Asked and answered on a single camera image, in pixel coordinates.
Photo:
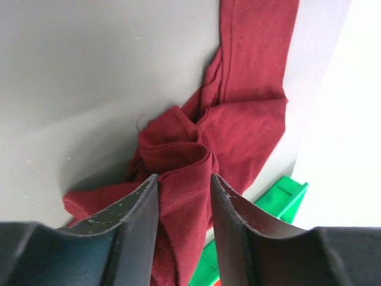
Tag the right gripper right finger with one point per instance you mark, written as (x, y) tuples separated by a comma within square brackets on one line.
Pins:
[(256, 248)]

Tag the dark maroon t-shirt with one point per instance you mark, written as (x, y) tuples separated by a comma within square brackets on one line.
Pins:
[(230, 126)]

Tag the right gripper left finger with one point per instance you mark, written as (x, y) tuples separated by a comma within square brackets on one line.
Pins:
[(112, 247)]

